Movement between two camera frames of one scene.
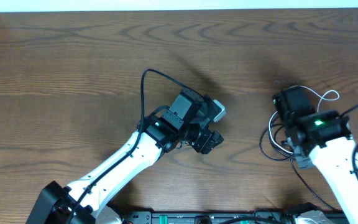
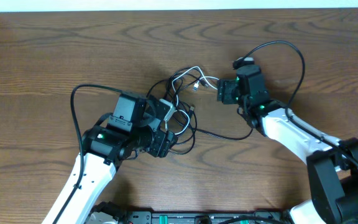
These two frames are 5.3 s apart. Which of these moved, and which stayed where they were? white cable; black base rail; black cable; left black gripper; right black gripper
Moved: right black gripper; black cable; left black gripper; white cable
Stayed: black base rail
